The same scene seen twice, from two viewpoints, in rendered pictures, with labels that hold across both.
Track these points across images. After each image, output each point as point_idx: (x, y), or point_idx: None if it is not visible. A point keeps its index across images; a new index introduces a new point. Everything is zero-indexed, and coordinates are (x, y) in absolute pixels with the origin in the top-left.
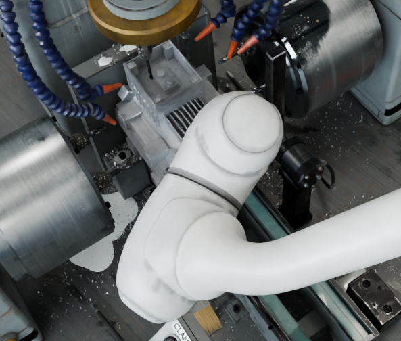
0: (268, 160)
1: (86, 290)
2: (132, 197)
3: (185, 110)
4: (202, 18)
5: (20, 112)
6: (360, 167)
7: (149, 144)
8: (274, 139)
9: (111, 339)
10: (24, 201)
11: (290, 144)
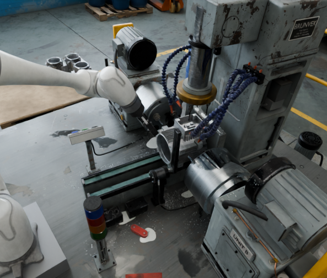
0: (100, 83)
1: (140, 141)
2: None
3: None
4: (217, 134)
5: None
6: (178, 231)
7: (167, 126)
8: (102, 79)
9: (122, 146)
10: (144, 92)
11: (164, 167)
